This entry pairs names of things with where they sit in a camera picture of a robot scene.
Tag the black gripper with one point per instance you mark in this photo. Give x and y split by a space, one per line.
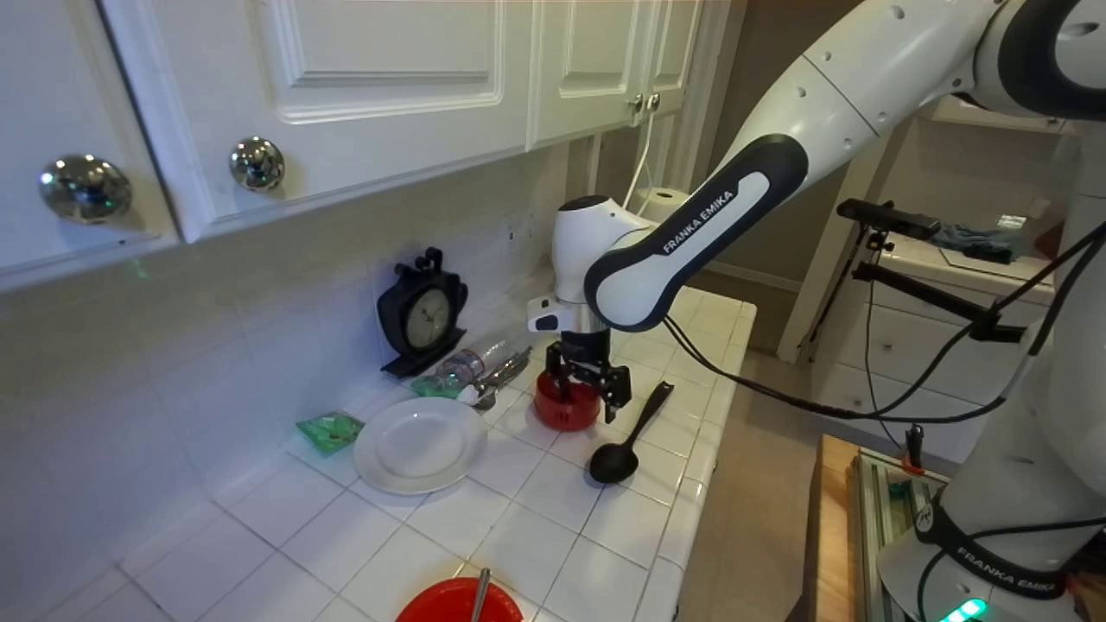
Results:
588 358

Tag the red round container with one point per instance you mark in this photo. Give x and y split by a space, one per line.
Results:
563 405

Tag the metal tongs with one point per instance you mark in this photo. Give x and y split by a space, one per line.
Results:
497 377

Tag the black plastic serving spoon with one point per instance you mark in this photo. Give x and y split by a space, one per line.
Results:
615 461

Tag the clear plastic bottle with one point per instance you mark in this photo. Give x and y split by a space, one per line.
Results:
468 363

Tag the black desk clock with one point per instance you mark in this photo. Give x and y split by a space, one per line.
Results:
419 313

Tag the white ceramic plate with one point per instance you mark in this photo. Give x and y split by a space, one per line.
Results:
419 446

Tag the paper towel roll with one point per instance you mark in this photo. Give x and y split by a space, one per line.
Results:
660 203

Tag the metal spoon in bowl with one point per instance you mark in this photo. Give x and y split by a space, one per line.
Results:
479 596

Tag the red bowl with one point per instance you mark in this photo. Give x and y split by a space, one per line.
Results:
450 604

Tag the green sponge packet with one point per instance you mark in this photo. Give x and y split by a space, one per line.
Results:
329 431

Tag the right chrome cabinet knob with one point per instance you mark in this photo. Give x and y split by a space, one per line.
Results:
258 165

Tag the chrome cabinet knob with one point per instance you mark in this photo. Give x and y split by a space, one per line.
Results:
85 188
258 165

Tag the white upper cabinets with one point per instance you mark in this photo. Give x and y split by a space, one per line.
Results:
360 94

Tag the left chrome cabinet knob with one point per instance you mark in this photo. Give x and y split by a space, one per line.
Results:
85 188

